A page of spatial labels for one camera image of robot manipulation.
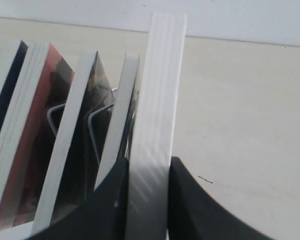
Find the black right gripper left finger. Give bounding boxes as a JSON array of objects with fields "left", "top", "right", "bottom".
[{"left": 29, "top": 158, "right": 129, "bottom": 240}]

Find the pink and teal book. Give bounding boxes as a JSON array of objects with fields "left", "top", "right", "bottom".
[{"left": 0, "top": 42, "right": 74, "bottom": 231}]

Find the white wire book rack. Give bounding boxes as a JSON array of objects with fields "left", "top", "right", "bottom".
[{"left": 46, "top": 101, "right": 115, "bottom": 165}]

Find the dark red spine book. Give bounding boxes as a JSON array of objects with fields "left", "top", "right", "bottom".
[{"left": 31, "top": 50, "right": 116, "bottom": 235}]

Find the white grey illustrated book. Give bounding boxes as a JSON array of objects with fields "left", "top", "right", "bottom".
[{"left": 125, "top": 12, "right": 187, "bottom": 240}]

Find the black spine book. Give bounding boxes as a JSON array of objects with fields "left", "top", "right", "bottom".
[{"left": 94, "top": 53, "right": 140, "bottom": 189}]

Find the dark blue moon book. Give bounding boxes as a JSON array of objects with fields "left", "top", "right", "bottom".
[{"left": 0, "top": 39, "right": 28, "bottom": 132}]

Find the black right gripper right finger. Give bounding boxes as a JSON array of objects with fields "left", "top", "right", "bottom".
[{"left": 167, "top": 156, "right": 269, "bottom": 240}]

